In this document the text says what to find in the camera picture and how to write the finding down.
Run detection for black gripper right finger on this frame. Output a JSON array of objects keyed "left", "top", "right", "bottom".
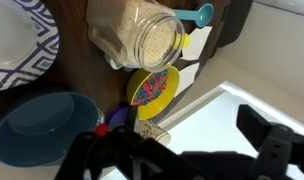
[{"left": 236, "top": 104, "right": 304, "bottom": 180}]

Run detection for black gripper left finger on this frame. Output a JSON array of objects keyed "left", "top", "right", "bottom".
[{"left": 53, "top": 105, "right": 210, "bottom": 180}]

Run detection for clear plastic jar with grains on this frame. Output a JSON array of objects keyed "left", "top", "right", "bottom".
[{"left": 85, "top": 0, "right": 186, "bottom": 73}]

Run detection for glass measuring cup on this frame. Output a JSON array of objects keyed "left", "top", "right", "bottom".
[{"left": 135, "top": 119, "right": 172, "bottom": 147}]

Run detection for yellow plastic bowl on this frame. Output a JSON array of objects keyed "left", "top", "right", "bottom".
[{"left": 126, "top": 65, "right": 181, "bottom": 121}]

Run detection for multicoloured beads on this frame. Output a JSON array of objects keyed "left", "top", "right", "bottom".
[{"left": 131, "top": 69, "right": 169, "bottom": 107}]

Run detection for dark blue bowl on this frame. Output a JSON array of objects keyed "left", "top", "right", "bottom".
[{"left": 0, "top": 91, "right": 100, "bottom": 168}]

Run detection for small white paper piece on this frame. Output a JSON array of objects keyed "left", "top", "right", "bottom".
[{"left": 175, "top": 62, "right": 200, "bottom": 98}]

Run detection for yellow ball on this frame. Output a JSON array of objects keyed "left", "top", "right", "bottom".
[{"left": 174, "top": 32, "right": 192, "bottom": 50}]

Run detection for large white paper piece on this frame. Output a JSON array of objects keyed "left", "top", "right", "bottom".
[{"left": 180, "top": 25, "right": 214, "bottom": 62}]

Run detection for small teal measuring cup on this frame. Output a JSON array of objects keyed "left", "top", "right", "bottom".
[{"left": 173, "top": 3, "right": 215, "bottom": 28}]

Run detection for blue patterned paper plate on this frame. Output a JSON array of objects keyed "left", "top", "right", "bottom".
[{"left": 0, "top": 0, "right": 60, "bottom": 92}]

